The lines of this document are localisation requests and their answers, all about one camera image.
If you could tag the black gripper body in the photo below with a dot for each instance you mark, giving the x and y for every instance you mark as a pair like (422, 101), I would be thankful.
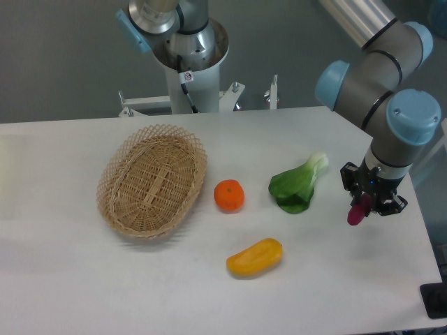
(367, 180)

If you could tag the purple sweet potato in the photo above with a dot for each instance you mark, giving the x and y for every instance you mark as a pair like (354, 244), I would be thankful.
(359, 210)

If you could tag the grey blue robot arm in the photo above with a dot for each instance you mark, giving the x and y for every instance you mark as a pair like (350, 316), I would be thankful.
(400, 122)

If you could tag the green bok choy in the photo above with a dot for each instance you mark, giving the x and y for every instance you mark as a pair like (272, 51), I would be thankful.
(293, 189)

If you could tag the black device at table edge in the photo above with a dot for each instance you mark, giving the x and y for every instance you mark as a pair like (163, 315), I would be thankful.
(434, 299)

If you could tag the yellow mango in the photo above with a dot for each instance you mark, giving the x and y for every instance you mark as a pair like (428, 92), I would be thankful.
(259, 257)

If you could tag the orange tangerine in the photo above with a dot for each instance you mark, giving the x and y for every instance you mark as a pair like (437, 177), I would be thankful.
(229, 195)

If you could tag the woven wicker basket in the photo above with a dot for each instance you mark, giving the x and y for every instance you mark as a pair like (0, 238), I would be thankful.
(152, 181)

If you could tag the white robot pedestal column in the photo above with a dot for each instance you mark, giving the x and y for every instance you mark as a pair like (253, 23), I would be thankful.
(186, 42)

